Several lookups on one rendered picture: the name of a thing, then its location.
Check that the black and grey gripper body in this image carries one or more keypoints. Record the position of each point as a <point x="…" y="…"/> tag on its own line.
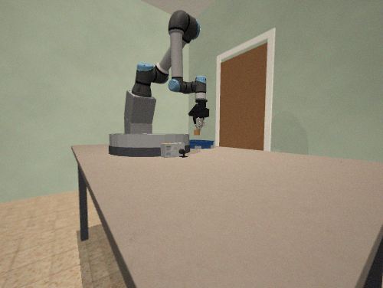
<point x="201" y="112"/>

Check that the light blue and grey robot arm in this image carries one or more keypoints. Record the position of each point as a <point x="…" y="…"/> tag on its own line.
<point x="180" y="23"/>

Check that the blue open crate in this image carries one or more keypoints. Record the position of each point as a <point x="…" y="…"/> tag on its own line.
<point x="201" y="144"/>

